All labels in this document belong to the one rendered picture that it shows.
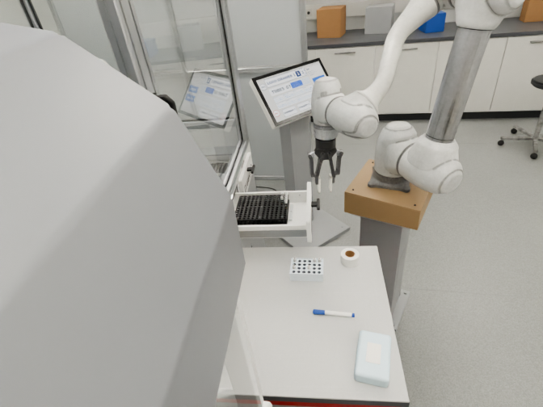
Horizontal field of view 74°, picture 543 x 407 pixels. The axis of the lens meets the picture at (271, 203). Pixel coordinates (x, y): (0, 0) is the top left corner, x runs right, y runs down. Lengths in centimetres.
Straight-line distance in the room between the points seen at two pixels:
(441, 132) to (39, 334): 135
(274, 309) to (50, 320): 109
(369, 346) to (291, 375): 25
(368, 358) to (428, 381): 96
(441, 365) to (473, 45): 149
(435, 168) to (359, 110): 45
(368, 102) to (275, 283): 72
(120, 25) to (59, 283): 65
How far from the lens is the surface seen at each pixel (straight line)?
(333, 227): 276
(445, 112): 143
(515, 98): 469
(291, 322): 128
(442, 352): 220
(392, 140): 157
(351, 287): 137
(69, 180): 33
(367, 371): 114
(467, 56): 139
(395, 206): 159
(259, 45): 300
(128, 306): 32
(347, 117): 113
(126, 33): 86
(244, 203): 157
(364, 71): 429
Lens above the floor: 179
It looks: 35 degrees down
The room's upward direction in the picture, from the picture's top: 7 degrees counter-clockwise
